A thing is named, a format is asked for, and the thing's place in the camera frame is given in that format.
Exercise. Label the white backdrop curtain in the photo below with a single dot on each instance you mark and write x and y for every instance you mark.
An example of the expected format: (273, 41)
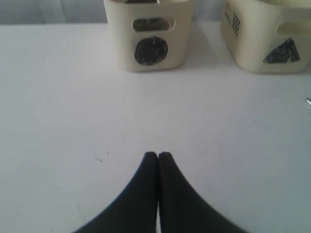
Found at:
(30, 12)

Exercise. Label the cream bin with circle mark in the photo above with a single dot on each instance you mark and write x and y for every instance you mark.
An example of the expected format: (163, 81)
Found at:
(151, 50)

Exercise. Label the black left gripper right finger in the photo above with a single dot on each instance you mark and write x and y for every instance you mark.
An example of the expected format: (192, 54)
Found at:
(181, 208)

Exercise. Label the cream bin with triangle mark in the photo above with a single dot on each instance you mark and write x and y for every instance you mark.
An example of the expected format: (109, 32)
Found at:
(268, 36)

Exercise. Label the steel bowl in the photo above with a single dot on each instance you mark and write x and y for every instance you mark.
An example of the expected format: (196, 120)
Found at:
(155, 24)

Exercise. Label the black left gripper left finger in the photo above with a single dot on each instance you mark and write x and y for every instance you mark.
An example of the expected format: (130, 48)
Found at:
(135, 208)

